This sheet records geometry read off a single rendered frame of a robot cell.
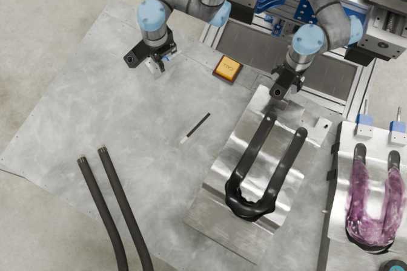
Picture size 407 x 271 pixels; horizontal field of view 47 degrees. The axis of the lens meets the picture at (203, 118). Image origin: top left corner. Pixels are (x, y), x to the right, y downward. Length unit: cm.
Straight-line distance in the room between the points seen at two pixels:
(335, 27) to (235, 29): 110
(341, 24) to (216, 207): 65
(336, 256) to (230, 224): 32
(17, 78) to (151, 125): 121
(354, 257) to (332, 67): 114
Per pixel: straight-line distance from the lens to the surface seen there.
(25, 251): 246
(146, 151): 157
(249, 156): 148
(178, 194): 154
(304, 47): 128
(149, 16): 128
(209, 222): 147
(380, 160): 161
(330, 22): 135
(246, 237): 147
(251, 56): 232
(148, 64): 160
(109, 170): 152
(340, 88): 235
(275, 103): 156
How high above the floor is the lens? 233
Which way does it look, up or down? 74 degrees down
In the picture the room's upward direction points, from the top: 3 degrees clockwise
